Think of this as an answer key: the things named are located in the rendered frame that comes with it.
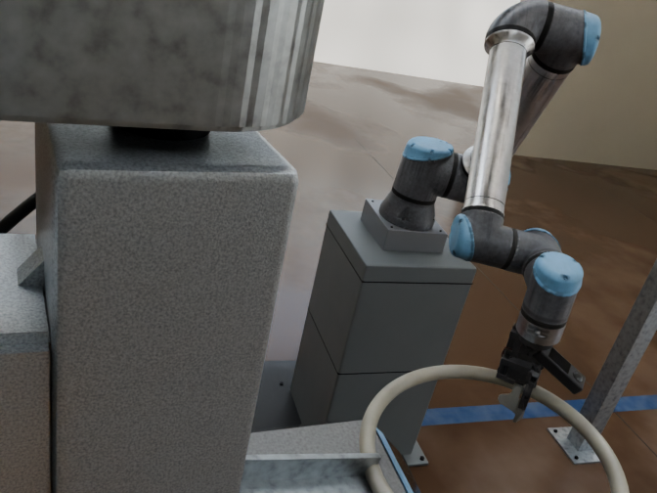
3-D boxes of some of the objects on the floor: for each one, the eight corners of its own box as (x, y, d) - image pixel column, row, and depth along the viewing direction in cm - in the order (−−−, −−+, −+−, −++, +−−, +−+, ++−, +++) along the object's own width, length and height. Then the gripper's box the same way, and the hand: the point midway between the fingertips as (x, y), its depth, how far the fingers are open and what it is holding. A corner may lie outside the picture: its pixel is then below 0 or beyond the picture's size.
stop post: (612, 462, 259) (739, 234, 211) (573, 465, 253) (695, 231, 205) (583, 426, 276) (694, 209, 228) (547, 429, 269) (653, 205, 221)
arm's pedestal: (275, 383, 260) (312, 201, 223) (381, 379, 278) (433, 209, 240) (304, 476, 219) (357, 273, 181) (428, 465, 236) (499, 276, 199)
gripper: (518, 311, 132) (495, 385, 142) (505, 340, 122) (481, 419, 133) (559, 325, 129) (532, 400, 139) (549, 356, 119) (521, 435, 129)
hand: (522, 410), depth 134 cm, fingers closed on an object, 5 cm apart
